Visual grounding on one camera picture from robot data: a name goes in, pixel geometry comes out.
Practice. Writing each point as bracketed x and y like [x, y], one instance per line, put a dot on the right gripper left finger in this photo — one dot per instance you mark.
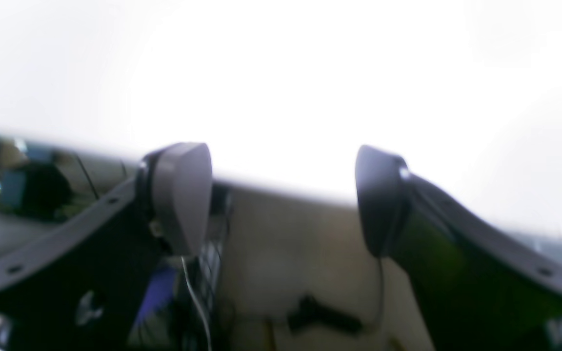
[69, 269]

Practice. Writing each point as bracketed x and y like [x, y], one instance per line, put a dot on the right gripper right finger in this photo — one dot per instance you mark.
[477, 287]

